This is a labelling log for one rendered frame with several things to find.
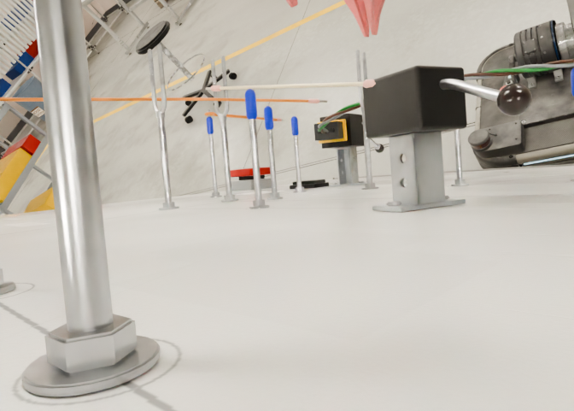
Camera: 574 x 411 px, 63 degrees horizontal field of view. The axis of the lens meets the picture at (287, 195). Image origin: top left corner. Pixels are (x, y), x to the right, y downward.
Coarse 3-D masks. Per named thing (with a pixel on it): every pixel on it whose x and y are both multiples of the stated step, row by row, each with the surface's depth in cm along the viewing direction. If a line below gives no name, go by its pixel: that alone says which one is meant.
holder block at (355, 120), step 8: (320, 120) 60; (352, 120) 58; (360, 120) 61; (352, 128) 58; (360, 128) 60; (352, 136) 58; (360, 136) 60; (328, 144) 60; (336, 144) 59; (344, 144) 58; (352, 144) 58; (360, 144) 60
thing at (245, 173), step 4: (244, 168) 74; (248, 168) 73; (252, 168) 73; (260, 168) 74; (264, 168) 75; (268, 168) 76; (232, 172) 76; (236, 172) 75; (240, 172) 74; (244, 172) 74; (248, 172) 73; (252, 172) 73; (260, 172) 74; (264, 172) 75; (268, 172) 76; (232, 176) 76; (236, 176) 75; (240, 176) 75; (244, 176) 75; (248, 176) 75; (252, 176) 75; (264, 176) 76
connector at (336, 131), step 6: (330, 126) 56; (336, 126) 56; (342, 126) 57; (318, 132) 56; (330, 132) 56; (336, 132) 56; (342, 132) 57; (318, 138) 57; (324, 138) 56; (330, 138) 56; (336, 138) 57
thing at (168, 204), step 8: (160, 48) 40; (152, 56) 42; (160, 56) 40; (152, 64) 42; (160, 64) 40; (152, 72) 42; (160, 72) 40; (152, 80) 42; (160, 80) 41; (152, 88) 42; (152, 96) 42; (152, 104) 42; (160, 112) 41; (160, 120) 41; (160, 128) 41; (160, 136) 41; (160, 144) 41; (168, 168) 42; (168, 176) 41; (168, 184) 41; (168, 192) 41; (168, 200) 41; (160, 208) 41; (168, 208) 41
